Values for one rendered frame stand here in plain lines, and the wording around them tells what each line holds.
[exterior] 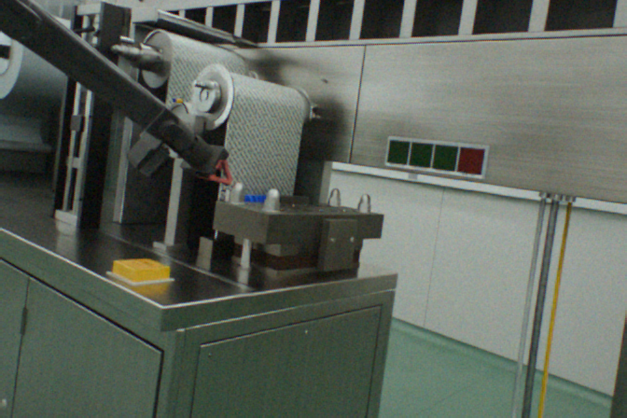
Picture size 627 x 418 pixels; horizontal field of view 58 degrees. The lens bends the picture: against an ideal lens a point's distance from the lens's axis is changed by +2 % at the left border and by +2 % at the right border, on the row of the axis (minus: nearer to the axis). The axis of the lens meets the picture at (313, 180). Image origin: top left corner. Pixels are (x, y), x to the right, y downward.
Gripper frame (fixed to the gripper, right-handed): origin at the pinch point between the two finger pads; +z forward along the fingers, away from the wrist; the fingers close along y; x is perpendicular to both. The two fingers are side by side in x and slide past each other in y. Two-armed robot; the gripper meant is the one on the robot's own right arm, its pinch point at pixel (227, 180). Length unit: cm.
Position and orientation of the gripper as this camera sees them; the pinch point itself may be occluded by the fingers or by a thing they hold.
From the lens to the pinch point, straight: 123.9
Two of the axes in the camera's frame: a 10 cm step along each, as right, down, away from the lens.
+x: 4.4, -8.3, 3.3
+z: 5.0, 5.4, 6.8
